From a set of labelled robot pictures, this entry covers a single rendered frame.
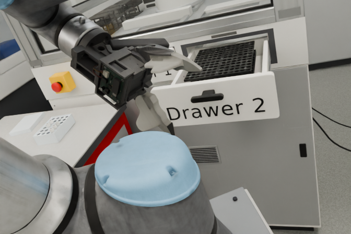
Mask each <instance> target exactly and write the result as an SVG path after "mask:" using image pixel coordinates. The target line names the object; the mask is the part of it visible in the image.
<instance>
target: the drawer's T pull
mask: <svg viewBox="0 0 351 234"><path fill-rule="evenodd" d="M223 98H224V95H223V94H222V93H215V91H214V90H204V91H203V92H202V95H201V96H193V97H192V98H191V102H192V103H200V102H209V101H218V100H223Z"/></svg>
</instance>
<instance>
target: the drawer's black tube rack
mask: <svg viewBox="0 0 351 234"><path fill-rule="evenodd" d="M254 44H255V41H249V42H244V43H237V44H232V45H226V46H220V47H216V48H210V49H204V50H199V52H198V54H197V56H196V58H195V60H194V62H195V63H196V64H197V65H199V66H200V67H201V68H202V69H203V71H202V72H201V73H189V72H188V73H187V75H186V77H191V76H196V75H203V74H210V73H216V74H217V73H218V72H225V71H232V70H237V69H246V68H251V73H247V74H254V70H255V60H256V50H254ZM247 74H239V75H247ZM239 75H232V76H239ZM232 76H224V77H232ZM224 77H217V78H224ZM209 79H216V78H209ZM209 79H202V80H209ZM194 81H201V80H194ZM194 81H190V82H194Z"/></svg>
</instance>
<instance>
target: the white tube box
mask: <svg viewBox="0 0 351 234"><path fill-rule="evenodd" d="M49 120H52V121H53V123H54V124H55V122H57V121H59V123H60V126H58V127H57V129H56V130H54V133H51V132H50V130H49V129H50V128H52V126H53V125H54V124H53V125H51V127H50V128H47V126H46V124H47V123H49ZM49 120H48V121H47V122H46V123H45V124H44V125H43V126H42V127H41V128H40V129H39V130H38V131H37V132H36V133H35V134H34V135H33V138H34V140H35V141H36V143H37V145H46V144H54V143H59V142H60V140H61V139H62V138H63V137H64V136H65V134H66V133H67V132H68V131H69V130H70V128H71V127H72V126H73V125H74V124H75V120H74V118H73V116H72V114H65V115H58V116H52V117H51V118H50V119H49Z"/></svg>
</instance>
